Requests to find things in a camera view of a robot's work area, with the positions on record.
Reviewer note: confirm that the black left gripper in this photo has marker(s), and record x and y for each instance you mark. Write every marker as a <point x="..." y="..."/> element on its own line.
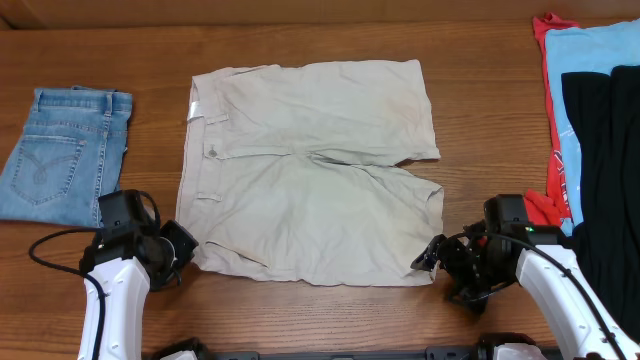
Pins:
<point x="185" y="245"/>

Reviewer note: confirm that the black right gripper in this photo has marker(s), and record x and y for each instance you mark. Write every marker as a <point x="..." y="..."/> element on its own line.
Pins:
<point x="454" y="252"/>

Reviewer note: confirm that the beige cotton shorts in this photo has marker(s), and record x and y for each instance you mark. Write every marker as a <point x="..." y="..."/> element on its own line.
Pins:
<point x="295" y="173"/>

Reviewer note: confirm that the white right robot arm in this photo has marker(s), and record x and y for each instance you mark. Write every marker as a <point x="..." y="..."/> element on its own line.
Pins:
<point x="582" y="326"/>

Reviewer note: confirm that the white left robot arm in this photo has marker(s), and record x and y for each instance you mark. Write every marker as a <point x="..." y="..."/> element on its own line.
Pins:
<point x="126" y="264"/>

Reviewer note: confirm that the red garment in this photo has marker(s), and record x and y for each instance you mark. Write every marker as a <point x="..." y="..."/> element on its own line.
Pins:
<point x="551" y="208"/>

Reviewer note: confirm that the folded blue denim jeans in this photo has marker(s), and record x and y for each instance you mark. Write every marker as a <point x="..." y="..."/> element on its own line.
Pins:
<point x="69" y="154"/>

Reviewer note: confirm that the black garment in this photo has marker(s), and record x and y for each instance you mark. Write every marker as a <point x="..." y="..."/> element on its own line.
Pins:
<point x="604" y="113"/>

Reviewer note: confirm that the light blue t-shirt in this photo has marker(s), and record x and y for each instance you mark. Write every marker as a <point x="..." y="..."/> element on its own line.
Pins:
<point x="595" y="49"/>

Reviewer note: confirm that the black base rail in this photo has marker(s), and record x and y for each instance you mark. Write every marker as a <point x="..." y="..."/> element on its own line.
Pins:
<point x="485" y="348"/>

